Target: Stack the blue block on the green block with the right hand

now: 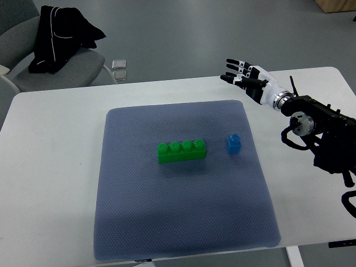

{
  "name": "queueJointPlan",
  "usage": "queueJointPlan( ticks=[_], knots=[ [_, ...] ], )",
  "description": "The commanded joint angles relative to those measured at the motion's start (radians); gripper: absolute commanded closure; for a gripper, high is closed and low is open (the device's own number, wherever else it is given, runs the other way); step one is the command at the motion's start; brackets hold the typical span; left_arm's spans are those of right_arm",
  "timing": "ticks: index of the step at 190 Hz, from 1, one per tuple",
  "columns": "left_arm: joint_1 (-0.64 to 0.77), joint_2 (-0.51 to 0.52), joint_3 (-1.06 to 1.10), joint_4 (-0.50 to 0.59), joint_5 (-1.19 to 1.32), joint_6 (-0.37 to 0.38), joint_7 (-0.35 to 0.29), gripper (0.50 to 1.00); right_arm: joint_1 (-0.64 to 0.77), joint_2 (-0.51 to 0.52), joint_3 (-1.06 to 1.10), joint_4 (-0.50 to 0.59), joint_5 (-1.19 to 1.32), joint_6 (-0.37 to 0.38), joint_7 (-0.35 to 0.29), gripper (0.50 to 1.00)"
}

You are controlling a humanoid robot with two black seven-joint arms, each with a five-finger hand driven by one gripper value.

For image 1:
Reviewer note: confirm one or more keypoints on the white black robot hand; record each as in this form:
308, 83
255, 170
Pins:
258, 84

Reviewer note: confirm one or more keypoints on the blue toy block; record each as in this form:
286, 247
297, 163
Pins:
233, 144

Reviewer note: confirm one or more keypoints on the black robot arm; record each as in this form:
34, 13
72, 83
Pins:
327, 133

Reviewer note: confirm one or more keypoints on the green four-stud toy block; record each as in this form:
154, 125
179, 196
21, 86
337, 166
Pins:
175, 151

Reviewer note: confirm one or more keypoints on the wooden box corner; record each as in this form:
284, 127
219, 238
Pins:
334, 6

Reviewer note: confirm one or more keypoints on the lower silver floor plate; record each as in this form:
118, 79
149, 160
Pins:
120, 75

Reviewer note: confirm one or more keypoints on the silver floor plate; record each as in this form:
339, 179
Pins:
118, 64
120, 75

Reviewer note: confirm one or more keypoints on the upper silver floor plate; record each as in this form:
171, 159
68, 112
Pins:
118, 64

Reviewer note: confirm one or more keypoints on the blue-grey textured mat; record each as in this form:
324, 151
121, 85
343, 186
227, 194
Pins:
147, 210

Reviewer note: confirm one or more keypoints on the white table leg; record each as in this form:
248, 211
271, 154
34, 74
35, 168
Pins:
294, 256

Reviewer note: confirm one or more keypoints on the black table control panel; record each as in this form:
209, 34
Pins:
341, 244

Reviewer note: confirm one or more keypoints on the black jacket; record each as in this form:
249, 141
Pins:
61, 33

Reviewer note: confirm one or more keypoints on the grey office chair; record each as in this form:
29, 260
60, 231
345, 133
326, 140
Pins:
19, 26

